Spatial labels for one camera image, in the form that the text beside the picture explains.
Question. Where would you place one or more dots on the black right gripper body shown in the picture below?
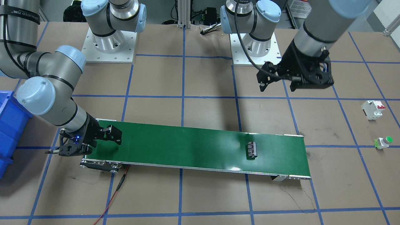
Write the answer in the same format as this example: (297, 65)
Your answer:
(91, 127)

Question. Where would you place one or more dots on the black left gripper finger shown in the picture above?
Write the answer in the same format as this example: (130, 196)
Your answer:
(267, 74)

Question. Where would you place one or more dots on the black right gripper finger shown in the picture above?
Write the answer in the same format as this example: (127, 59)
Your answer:
(110, 133)

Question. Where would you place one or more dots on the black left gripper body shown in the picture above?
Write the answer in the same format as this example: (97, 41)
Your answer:
(291, 60)

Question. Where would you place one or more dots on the black cylindrical capacitor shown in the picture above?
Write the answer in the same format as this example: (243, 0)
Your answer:
(251, 149)

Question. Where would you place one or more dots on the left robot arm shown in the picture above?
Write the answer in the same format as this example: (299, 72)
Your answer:
(326, 23)

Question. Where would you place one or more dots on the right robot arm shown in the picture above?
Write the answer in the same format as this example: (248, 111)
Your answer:
(50, 78)

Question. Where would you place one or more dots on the green conveyor belt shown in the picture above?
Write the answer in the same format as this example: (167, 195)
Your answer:
(282, 156)

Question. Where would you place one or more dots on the white plastic basket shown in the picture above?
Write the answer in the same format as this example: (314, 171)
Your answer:
(299, 8)

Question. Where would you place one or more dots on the blue plastic bin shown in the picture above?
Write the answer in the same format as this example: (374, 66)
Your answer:
(13, 119)

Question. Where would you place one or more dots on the white circuit breaker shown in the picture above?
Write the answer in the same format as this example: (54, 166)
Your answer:
(373, 109)

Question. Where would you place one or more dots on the black electronics box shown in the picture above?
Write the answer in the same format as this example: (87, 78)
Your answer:
(210, 16)

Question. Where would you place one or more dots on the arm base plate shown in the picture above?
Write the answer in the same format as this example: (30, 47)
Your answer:
(117, 48)
(259, 52)

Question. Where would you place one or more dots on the green push button switch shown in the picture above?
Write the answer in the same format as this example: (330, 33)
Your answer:
(381, 143)

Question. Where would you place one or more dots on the aluminium frame post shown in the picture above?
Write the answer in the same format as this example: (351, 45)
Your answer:
(184, 14)

